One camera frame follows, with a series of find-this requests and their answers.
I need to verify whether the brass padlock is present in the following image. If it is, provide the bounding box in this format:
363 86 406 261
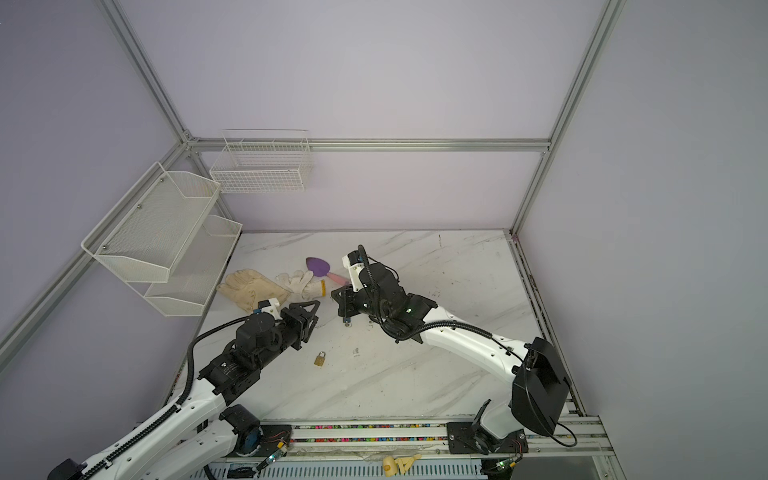
314 351 326 367

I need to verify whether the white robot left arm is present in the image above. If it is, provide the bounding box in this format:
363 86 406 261
48 300 320 479

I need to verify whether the aluminium frame post left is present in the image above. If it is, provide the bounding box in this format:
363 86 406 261
95 0 192 144

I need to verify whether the purple pink toy shovel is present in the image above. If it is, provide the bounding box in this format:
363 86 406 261
305 257 349 286

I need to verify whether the white wire basket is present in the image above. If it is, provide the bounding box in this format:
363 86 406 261
209 129 314 194

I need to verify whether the aluminium frame post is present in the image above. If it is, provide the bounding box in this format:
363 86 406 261
509 0 626 238
95 0 192 144

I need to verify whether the aluminium frame back bar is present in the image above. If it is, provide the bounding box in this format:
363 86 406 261
188 138 551 153

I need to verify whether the yellow toy figure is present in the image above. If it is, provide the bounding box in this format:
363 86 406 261
382 454 422 477

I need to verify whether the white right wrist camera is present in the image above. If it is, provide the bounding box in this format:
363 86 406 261
342 250 365 293

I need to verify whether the beige leather glove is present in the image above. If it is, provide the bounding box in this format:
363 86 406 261
216 269 291 313

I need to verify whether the aluminium frame post right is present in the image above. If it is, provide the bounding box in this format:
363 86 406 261
509 0 626 238

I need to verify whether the white mesh lower shelf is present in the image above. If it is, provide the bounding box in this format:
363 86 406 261
137 215 242 317

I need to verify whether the white mesh upper shelf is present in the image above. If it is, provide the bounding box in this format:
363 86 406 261
81 163 221 283

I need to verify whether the white mesh shelf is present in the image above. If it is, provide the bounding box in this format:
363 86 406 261
137 215 242 317
81 163 221 283

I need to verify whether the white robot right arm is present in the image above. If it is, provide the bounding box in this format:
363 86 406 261
331 246 572 454

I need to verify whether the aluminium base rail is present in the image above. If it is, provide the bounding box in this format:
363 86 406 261
198 415 625 479

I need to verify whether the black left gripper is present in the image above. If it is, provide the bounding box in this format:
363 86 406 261
255 299 319 371

